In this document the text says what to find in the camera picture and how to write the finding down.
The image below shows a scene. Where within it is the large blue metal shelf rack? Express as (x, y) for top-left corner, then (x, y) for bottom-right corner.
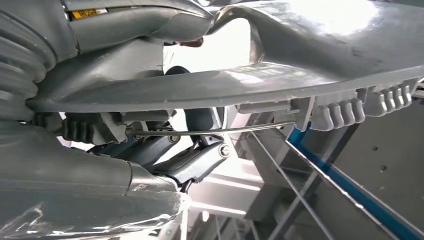
(286, 124), (424, 240)

